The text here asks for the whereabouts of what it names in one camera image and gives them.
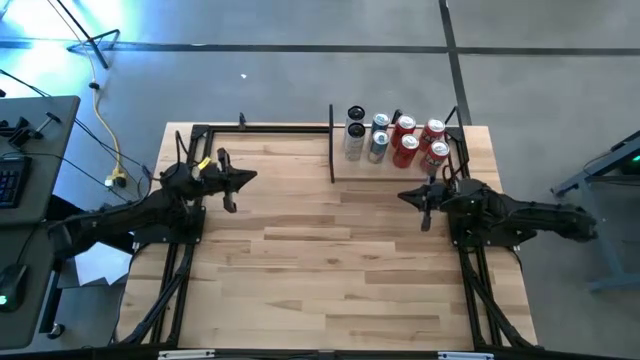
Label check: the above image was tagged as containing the black aluminium table frame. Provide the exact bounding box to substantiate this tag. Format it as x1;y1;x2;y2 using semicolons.
115;122;539;351

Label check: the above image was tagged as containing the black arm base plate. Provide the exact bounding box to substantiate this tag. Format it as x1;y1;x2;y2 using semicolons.
447;203;521;249
130;203;207;246

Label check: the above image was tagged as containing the black desk clamp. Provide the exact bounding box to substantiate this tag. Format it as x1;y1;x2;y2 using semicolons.
0;112;62;149

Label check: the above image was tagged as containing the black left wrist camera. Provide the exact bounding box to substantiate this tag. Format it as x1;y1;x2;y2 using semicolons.
172;163;201;190

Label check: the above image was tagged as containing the white tape strip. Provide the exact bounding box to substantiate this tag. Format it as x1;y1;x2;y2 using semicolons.
437;351;495;360
157;349;217;360

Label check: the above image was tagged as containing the black metal shelf frame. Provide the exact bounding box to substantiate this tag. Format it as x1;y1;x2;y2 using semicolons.
327;103;460;184

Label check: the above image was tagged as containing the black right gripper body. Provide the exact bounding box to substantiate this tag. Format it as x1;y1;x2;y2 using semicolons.
422;180;481;232

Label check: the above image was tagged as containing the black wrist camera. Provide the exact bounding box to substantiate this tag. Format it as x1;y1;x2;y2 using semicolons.
172;163;201;190
452;179;481;202

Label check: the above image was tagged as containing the blue silver Red Bull can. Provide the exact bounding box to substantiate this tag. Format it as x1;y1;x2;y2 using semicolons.
368;129;391;165
370;112;392;135

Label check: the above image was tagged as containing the black tripod stand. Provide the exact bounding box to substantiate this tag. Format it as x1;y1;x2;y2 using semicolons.
52;0;122;70

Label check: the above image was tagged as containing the black device green light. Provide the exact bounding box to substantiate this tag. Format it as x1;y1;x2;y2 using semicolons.
617;142;640;176

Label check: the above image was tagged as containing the black computer keyboard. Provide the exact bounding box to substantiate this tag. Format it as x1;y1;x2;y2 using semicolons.
0;154;32;210

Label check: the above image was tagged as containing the black computer mouse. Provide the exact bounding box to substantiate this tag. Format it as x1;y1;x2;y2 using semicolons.
0;262;30;314

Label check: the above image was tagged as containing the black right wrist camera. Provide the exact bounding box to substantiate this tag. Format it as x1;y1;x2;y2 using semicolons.
452;179;481;202

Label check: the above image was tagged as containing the grey desk frame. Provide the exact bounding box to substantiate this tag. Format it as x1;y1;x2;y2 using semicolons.
552;128;640;294

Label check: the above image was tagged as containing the yellow power cable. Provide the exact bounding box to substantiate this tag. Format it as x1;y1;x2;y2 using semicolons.
44;0;127;184

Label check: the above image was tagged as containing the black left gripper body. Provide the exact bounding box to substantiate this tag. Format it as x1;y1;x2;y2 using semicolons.
162;147;237;214

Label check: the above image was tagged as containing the black desk support beam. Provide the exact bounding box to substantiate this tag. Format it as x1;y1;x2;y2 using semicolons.
45;193;76;221

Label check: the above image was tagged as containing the grey office desk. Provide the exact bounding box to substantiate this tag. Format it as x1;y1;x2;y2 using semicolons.
0;94;81;227
0;222;65;351

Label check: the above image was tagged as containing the white paper sheet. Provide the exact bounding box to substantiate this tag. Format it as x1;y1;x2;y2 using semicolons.
74;242;132;287

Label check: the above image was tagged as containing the wooden shelf board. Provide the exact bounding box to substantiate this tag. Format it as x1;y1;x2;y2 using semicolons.
333;127;451;182

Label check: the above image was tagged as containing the silver can black top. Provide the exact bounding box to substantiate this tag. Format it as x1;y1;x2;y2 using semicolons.
343;121;367;162
344;105;367;126

